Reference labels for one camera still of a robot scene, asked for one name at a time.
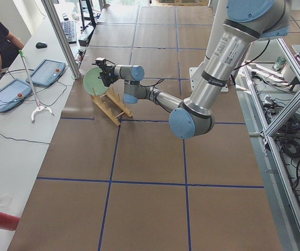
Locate near blue teach pendant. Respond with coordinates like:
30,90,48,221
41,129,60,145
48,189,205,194
0,78,32,112

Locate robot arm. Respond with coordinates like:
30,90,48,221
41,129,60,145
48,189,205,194
95,1,292,139

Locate blue teach pendant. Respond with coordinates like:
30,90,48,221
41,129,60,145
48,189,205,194
30,59,66,87
0,78,32,112

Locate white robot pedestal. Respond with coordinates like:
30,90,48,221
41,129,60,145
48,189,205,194
188,0,247,93

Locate wooden dish rack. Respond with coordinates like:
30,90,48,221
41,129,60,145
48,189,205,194
91,87,132,126

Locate black computer mouse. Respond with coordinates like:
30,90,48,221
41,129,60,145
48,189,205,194
36,42,48,49

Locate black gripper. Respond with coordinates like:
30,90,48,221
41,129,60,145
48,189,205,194
99,65,116,87

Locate white reacher grabber tool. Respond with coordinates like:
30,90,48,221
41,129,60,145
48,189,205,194
18,50,54,124

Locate aluminium frame post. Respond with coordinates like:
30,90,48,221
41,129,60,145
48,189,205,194
41,0,81,79

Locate far blue teach pendant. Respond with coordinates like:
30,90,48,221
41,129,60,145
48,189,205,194
30,59,66,87

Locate black keyboard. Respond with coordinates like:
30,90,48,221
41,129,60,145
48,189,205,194
61,20,77,44

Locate light green round plate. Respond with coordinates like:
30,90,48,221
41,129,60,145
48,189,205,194
83,67,108,95

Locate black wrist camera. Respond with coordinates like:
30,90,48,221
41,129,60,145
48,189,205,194
95,58,106,67

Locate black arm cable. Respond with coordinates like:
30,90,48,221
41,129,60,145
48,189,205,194
139,77,166,105

